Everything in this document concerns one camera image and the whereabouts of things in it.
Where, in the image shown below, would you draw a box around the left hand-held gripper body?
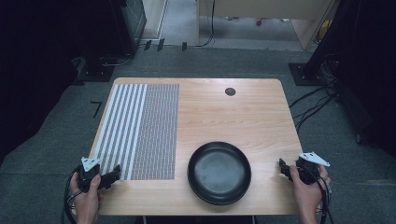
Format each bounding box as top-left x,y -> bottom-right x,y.
77,156 -> 108,193

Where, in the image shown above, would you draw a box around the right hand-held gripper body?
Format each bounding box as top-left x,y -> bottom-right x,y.
294,151 -> 331,186

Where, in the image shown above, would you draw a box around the person's right hand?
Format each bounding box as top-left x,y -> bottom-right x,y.
288,163 -> 332,216

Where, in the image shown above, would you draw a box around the person's left hand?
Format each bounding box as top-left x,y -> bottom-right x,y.
69,172 -> 105,218

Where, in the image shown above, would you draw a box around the grey striped placemat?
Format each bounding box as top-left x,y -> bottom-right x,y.
92,83 -> 180,181

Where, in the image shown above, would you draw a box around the black round plate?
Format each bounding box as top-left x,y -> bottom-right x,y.
187,141 -> 252,206

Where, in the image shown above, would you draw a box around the black stand base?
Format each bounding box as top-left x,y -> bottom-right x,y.
76,55 -> 117,84
288,62 -> 330,87

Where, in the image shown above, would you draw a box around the black curtain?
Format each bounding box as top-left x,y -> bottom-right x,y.
306,0 -> 396,158
0,0 -> 125,164

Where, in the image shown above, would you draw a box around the yellow object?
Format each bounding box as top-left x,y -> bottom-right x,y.
317,19 -> 333,44

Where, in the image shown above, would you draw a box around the dark equipment cabinet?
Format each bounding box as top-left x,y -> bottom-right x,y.
111,0 -> 148,55

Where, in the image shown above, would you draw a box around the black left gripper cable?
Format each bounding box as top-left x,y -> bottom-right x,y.
61,165 -> 82,224

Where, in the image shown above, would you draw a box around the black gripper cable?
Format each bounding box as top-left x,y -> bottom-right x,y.
61,165 -> 82,224
306,161 -> 336,224

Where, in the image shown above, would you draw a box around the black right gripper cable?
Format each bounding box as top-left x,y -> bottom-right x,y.
306,161 -> 336,224

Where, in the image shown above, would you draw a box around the black floor cables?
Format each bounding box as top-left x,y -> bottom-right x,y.
289,81 -> 339,133

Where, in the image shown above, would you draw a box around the black looped floor cable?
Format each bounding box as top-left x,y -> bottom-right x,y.
98,53 -> 135,67

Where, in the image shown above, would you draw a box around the black hanging cable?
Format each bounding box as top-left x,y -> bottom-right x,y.
197,0 -> 217,49

